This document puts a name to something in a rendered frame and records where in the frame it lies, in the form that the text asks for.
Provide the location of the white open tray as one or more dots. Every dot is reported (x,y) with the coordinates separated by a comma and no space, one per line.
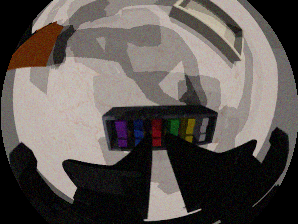
(210,21)

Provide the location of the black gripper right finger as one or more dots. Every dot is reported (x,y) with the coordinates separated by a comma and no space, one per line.
(198,170)

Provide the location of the green fuse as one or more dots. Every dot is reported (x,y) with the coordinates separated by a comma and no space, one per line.
(172,126)

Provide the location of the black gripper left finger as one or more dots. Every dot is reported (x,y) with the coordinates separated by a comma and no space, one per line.
(129,177)

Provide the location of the blue fuse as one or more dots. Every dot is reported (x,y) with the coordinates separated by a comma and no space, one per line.
(138,130)

